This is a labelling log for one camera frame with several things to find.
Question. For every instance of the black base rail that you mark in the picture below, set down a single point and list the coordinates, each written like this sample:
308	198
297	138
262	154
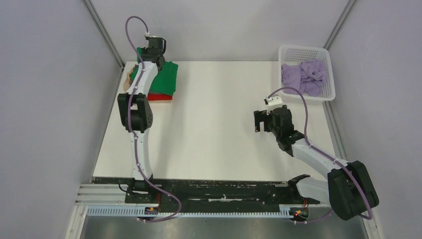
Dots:
209	196

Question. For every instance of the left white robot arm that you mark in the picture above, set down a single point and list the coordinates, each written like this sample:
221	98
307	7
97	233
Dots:
136	113

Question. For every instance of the folded red t shirt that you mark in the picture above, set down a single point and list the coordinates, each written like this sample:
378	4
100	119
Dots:
159	97

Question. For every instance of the aluminium frame post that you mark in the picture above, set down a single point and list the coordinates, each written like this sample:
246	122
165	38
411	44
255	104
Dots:
340	22
102	29

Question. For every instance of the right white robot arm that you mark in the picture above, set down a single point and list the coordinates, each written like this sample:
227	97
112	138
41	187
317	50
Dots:
347	186

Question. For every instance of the right aluminium frame post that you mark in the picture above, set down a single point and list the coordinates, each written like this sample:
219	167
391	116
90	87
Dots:
340	22

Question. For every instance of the white slotted cable duct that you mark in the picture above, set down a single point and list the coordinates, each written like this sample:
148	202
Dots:
141	211

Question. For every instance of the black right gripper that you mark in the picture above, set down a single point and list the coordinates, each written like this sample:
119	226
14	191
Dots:
261	116

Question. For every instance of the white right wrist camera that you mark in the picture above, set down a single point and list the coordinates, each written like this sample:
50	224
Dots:
272	103

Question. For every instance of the crumpled purple t shirt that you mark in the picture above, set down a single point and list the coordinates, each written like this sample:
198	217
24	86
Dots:
308	77

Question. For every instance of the green t shirt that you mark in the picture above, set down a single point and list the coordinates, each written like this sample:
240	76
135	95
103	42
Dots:
165	81

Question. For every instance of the left aluminium frame post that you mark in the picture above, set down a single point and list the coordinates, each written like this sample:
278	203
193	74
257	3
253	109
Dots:
102	29

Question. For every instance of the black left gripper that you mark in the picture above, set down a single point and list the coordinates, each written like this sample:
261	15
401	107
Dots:
144	51

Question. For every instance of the white plastic basket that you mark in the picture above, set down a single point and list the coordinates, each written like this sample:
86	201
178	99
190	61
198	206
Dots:
295	54

